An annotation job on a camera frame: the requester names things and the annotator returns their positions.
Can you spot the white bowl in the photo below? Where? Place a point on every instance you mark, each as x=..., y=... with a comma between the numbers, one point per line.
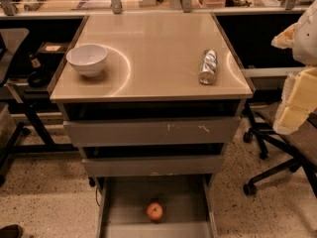
x=88, y=60

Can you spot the black shoe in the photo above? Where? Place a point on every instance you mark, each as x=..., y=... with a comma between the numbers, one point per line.
x=11, y=231

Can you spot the top drawer front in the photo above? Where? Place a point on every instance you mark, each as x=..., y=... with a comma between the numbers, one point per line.
x=145, y=132

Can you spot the grey drawer cabinet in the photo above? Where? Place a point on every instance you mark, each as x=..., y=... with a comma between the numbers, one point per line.
x=152, y=73

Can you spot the open bottom drawer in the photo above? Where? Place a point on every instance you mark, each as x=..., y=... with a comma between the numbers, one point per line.
x=186, y=209

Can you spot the black office chair right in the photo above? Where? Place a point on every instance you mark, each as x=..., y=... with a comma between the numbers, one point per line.
x=301, y=145

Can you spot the crushed silver can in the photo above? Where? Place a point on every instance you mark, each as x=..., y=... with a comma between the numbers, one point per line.
x=207, y=70

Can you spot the red apple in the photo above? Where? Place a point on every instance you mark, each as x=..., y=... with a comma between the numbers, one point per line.
x=154, y=211

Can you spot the middle drawer front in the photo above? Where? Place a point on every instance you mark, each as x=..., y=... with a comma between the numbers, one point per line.
x=153, y=166

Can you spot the black round object on shelf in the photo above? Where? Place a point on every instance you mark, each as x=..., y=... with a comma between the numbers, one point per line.
x=39, y=78

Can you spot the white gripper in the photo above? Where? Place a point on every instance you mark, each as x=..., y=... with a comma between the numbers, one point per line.
x=307, y=39

